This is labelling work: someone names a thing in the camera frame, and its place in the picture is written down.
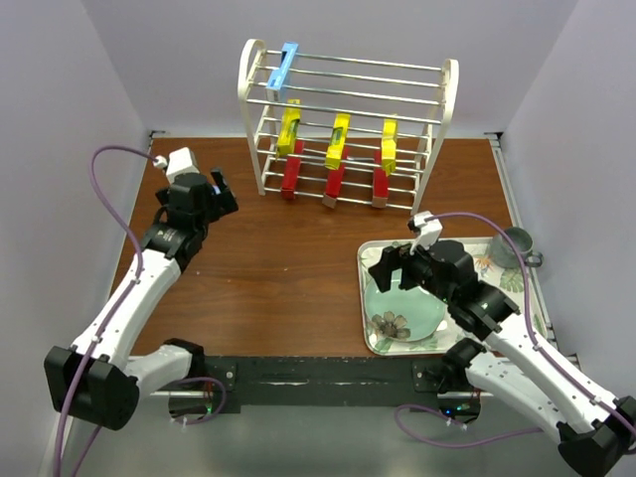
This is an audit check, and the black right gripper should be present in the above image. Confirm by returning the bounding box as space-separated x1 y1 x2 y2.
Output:
368 235 454 304

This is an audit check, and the red toothpaste box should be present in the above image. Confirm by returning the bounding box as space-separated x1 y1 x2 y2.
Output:
372 150 389 209
322 146 349 209
280 140 305 201

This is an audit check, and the yellow toothpaste box edge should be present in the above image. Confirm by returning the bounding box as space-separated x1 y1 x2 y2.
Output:
276 99 302 157

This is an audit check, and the yellow toothpaste box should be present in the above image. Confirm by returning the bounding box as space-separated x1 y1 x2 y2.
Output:
381 118 398 176
325 113 351 170

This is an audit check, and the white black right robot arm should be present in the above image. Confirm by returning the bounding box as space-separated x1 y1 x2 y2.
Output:
369 240 635 476

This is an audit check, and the cream metal-rod shelf rack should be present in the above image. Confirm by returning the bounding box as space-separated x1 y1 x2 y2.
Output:
238 39 459 215

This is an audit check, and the green ceramic plate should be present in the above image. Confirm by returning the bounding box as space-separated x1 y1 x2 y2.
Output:
363 278 445 343

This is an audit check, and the grey ceramic mug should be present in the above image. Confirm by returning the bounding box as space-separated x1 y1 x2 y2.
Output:
487 227 544 269

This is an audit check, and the leaf-pattern serving tray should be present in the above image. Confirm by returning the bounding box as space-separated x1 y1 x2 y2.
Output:
358 237 525 356

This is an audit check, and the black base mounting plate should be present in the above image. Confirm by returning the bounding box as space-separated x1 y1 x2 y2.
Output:
148 355 501 418

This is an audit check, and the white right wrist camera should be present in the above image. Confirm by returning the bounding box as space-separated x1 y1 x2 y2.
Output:
407 211 443 254

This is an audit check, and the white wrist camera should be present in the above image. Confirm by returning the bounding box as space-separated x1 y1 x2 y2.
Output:
151 147 200 184
407 211 443 254

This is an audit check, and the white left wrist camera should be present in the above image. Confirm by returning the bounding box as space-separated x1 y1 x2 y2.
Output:
151 147 200 184

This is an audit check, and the aluminium frame rail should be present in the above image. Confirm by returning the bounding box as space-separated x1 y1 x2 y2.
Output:
42 352 610 477

